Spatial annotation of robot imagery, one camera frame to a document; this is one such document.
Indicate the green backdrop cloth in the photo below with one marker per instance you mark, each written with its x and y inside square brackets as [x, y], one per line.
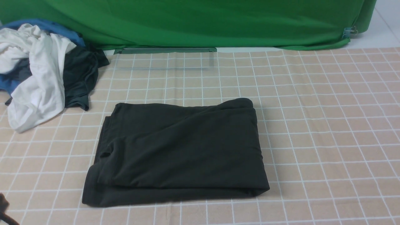
[285, 24]

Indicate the checkered beige tablecloth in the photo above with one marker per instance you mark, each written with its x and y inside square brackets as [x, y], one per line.
[329, 129]

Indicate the white crumpled garment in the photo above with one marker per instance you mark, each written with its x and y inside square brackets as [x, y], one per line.
[40, 97]

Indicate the metal binder clip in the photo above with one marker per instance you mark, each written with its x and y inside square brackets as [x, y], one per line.
[349, 32]

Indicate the dark gray long-sleeved shirt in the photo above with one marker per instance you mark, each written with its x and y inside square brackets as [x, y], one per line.
[156, 153]

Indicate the blue garment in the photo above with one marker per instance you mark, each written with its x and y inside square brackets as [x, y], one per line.
[59, 31]

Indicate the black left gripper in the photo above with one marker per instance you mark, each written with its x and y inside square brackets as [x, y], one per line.
[4, 204]

